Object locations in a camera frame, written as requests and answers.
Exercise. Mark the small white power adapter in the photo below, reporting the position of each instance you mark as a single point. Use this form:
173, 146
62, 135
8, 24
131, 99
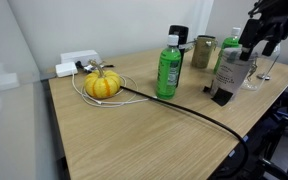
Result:
66, 69

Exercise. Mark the white canister with hinged lid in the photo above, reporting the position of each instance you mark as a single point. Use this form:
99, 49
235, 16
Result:
230, 75

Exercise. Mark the black metal frame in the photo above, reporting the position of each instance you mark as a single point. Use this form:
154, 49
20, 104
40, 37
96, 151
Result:
284, 126

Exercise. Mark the small yellow orange pumpkin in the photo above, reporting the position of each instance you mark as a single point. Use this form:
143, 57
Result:
102, 85

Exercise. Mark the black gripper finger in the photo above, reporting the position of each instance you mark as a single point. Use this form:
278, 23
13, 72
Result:
270, 48
249, 35

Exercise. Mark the black plug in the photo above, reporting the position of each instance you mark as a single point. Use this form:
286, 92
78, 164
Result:
80, 64

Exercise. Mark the black tape strip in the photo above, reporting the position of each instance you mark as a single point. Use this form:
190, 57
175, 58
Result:
222, 96

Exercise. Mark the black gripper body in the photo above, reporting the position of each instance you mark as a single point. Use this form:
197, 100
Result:
277, 26

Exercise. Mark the white partition panel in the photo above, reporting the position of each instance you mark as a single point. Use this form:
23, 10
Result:
7, 100

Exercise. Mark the tall black device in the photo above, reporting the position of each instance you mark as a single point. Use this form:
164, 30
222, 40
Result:
183, 33

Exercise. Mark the gold metal canister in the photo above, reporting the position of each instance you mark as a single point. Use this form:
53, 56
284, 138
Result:
202, 53

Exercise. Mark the green tea bottle white cap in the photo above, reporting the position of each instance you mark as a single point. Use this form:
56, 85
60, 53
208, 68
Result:
229, 42
168, 71

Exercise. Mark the glass carafe steel funnel top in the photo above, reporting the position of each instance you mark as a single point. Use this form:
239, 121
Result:
267, 66

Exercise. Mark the round steel stopper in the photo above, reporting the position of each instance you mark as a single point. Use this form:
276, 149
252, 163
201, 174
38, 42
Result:
263, 76

